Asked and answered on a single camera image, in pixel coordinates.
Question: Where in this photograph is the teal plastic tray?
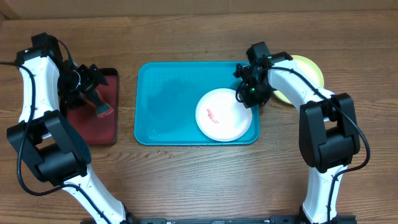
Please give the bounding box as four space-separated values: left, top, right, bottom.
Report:
133 60 261 146

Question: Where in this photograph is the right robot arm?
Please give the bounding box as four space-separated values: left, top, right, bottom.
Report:
234 42 359 223

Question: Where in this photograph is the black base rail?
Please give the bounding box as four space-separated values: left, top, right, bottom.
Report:
80 214 357 224

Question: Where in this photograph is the orange and green sponge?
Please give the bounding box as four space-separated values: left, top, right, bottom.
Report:
86 90 114 118

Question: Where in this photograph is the yellow-green plate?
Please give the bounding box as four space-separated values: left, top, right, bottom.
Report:
292 55 324 87

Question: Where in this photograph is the black and red tray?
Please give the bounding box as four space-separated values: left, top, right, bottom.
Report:
66 68 119 146

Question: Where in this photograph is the white plate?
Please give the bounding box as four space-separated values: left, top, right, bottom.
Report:
195 88 253 142

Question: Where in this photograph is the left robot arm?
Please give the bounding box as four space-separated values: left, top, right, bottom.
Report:
7 33 135 223

